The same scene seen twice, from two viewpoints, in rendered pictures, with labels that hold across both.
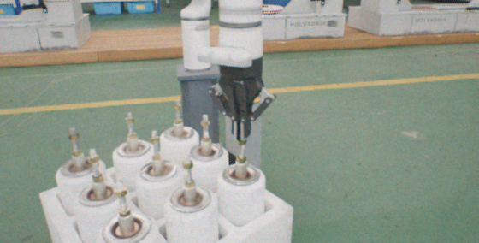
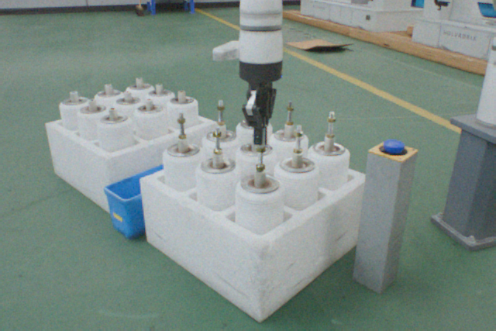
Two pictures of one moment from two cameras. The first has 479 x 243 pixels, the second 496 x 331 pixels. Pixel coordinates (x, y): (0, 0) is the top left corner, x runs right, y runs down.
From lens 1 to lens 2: 0.88 m
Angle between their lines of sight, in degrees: 76
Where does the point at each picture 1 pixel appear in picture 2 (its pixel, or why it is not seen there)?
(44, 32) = not seen: outside the picture
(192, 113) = (454, 174)
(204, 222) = (200, 180)
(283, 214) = (249, 242)
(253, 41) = (243, 43)
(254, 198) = (240, 204)
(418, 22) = not seen: outside the picture
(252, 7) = (244, 10)
